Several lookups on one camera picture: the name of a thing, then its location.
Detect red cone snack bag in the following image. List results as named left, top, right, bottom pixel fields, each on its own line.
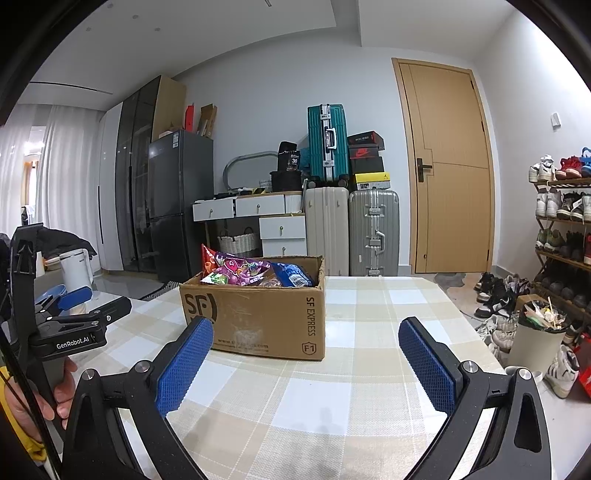
left=201, top=244, right=218, bottom=276

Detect teal suitcase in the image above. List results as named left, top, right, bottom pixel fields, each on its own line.
left=308, top=104, right=351, bottom=187

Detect woven laundry basket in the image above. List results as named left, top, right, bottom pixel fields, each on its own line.
left=217, top=227, right=260, bottom=256

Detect dark glass cabinet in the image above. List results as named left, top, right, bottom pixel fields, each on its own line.
left=115, top=75, right=186, bottom=274

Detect left hand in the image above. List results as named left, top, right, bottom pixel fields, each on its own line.
left=6, top=357, right=80, bottom=444

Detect white drawer desk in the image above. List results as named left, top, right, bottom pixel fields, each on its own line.
left=192, top=192, right=308, bottom=257

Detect blue cookie packet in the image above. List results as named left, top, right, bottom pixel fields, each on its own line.
left=270, top=262, right=315, bottom=288

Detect purple candy bag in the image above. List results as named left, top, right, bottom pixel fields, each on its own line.
left=200, top=252, right=280, bottom=287

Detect silver suitcase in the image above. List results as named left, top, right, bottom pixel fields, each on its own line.
left=349, top=190, right=400, bottom=277

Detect black refrigerator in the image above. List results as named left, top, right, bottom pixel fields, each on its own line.
left=147, top=130, right=214, bottom=283

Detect wooden shoe rack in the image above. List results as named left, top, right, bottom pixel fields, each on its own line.
left=528, top=147, right=590, bottom=324

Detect white trash bin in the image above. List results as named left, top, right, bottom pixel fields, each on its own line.
left=507, top=299, right=569, bottom=380

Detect white side table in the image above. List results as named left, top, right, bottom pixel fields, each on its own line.
left=34, top=287, right=133, bottom=324

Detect SF cardboard box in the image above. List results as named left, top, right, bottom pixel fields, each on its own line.
left=179, top=256, right=325, bottom=361

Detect stacked shoe boxes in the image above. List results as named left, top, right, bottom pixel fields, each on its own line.
left=348, top=131, right=391, bottom=190

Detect wooden door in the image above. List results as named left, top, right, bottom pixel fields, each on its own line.
left=393, top=59, right=495, bottom=273

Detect white kettle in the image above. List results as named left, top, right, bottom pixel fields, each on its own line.
left=59, top=248, right=93, bottom=292

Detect beige suitcase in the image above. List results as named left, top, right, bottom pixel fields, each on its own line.
left=304, top=187, right=349, bottom=276

